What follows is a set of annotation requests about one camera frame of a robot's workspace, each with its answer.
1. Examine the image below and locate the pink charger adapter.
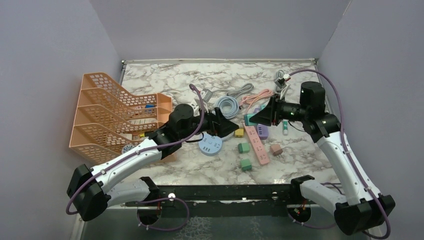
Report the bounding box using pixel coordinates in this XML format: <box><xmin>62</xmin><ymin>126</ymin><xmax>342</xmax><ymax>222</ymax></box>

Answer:
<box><xmin>269</xmin><ymin>144</ymin><xmax>283</xmax><ymax>156</ymax></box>

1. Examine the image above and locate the yellow olive charger right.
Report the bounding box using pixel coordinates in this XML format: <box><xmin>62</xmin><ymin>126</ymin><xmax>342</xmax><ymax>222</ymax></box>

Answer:
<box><xmin>234</xmin><ymin>128</ymin><xmax>245</xmax><ymax>138</ymax></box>

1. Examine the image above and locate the teal charger adapter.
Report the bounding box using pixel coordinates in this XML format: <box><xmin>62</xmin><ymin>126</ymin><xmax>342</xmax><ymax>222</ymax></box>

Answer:
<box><xmin>243</xmin><ymin>113</ymin><xmax>258</xmax><ymax>126</ymax></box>

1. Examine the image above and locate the green charger adapter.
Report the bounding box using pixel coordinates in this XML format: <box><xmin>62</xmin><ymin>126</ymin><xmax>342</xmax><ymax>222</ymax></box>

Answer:
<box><xmin>239</xmin><ymin>158</ymin><xmax>252</xmax><ymax>172</ymax></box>

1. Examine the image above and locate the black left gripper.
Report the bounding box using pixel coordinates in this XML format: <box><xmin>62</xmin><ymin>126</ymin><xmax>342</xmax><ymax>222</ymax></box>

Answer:
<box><xmin>180</xmin><ymin>103</ymin><xmax>239</xmax><ymax>140</ymax></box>

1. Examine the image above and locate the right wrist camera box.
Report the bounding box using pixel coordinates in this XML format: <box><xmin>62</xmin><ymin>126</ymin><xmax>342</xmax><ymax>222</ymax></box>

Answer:
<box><xmin>274</xmin><ymin>71</ymin><xmax>291</xmax><ymax>92</ymax></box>

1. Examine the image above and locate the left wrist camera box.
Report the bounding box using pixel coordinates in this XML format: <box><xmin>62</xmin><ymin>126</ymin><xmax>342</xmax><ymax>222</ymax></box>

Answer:
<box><xmin>200</xmin><ymin>88</ymin><xmax>214</xmax><ymax>103</ymax></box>

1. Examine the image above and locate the grey cable bundle far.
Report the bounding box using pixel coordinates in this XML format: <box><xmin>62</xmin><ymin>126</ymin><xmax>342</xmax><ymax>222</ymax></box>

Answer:
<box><xmin>273</xmin><ymin>69</ymin><xmax>288</xmax><ymax>95</ymax></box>

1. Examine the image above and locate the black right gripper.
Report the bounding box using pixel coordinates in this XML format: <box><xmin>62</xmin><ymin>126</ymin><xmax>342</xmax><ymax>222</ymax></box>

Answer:
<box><xmin>250</xmin><ymin>93</ymin><xmax>309</xmax><ymax>126</ymax></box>

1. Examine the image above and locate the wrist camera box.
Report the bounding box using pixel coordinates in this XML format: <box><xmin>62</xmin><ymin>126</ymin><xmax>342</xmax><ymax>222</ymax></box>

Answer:
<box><xmin>274</xmin><ymin>71</ymin><xmax>291</xmax><ymax>92</ymax></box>
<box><xmin>200</xmin><ymin>88</ymin><xmax>214</xmax><ymax>103</ymax></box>

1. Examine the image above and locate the black metal base rail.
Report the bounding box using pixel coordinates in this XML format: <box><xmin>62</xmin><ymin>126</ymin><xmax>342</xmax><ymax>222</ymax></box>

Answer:
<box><xmin>125</xmin><ymin>184</ymin><xmax>313</xmax><ymax>218</ymax></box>

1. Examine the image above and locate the grey coiled cable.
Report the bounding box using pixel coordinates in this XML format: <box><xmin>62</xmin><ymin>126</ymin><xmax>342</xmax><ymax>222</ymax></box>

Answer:
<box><xmin>211</xmin><ymin>82</ymin><xmax>255</xmax><ymax>100</ymax></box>

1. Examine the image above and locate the orange plastic file organizer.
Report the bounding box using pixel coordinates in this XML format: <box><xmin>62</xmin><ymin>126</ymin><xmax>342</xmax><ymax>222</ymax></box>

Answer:
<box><xmin>69</xmin><ymin>72</ymin><xmax>173</xmax><ymax>165</ymax></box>

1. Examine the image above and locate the light blue coiled cable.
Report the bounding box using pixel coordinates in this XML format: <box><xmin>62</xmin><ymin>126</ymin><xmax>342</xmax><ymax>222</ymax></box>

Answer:
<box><xmin>213</xmin><ymin>95</ymin><xmax>241</xmax><ymax>120</ymax></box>

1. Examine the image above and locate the pink coiled cable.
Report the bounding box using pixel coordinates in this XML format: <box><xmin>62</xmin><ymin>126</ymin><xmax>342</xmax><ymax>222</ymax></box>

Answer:
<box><xmin>239</xmin><ymin>88</ymin><xmax>275</xmax><ymax>110</ymax></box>

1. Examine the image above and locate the white green glue stick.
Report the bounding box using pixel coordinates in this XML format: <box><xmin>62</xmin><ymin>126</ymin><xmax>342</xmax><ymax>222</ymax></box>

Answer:
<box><xmin>282</xmin><ymin>120</ymin><xmax>289</xmax><ymax>136</ymax></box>

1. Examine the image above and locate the blue round power socket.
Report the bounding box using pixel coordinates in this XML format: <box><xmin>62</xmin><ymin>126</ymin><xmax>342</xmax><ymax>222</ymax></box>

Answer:
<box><xmin>198</xmin><ymin>133</ymin><xmax>223</xmax><ymax>157</ymax></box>

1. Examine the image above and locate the green charger near strip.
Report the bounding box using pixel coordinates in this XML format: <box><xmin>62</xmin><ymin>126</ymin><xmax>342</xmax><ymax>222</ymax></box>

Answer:
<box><xmin>237</xmin><ymin>142</ymin><xmax>251</xmax><ymax>154</ymax></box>

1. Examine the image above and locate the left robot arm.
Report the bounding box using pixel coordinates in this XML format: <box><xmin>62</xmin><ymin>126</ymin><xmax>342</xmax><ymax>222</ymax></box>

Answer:
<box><xmin>65</xmin><ymin>103</ymin><xmax>239</xmax><ymax>221</ymax></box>

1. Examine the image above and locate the pink power strip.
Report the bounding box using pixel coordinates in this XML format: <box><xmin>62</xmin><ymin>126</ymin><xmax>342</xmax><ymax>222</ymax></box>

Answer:
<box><xmin>243</xmin><ymin>124</ymin><xmax>270</xmax><ymax>166</ymax></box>

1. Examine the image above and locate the purple power strip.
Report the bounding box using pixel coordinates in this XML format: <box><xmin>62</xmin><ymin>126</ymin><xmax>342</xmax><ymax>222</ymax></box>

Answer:
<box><xmin>255</xmin><ymin>123</ymin><xmax>269</xmax><ymax>140</ymax></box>

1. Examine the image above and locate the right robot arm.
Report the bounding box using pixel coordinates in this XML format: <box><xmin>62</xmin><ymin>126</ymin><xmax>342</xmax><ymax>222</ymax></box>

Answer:
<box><xmin>251</xmin><ymin>81</ymin><xmax>396</xmax><ymax>239</ymax></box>

